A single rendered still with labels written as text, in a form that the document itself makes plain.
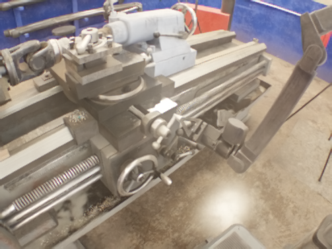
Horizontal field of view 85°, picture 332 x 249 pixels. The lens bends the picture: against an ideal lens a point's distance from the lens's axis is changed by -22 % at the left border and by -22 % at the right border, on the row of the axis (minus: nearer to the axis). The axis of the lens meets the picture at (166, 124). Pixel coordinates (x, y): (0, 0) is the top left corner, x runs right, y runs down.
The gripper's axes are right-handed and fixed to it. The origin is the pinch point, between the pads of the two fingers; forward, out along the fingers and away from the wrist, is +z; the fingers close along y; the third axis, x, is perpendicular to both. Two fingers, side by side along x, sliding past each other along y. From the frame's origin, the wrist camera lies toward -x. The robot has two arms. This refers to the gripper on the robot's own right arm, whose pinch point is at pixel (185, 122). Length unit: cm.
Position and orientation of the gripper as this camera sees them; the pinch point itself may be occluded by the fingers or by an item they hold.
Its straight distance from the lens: 79.1
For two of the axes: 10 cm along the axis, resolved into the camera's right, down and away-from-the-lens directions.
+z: -7.1, -4.9, 5.1
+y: -4.4, -2.5, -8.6
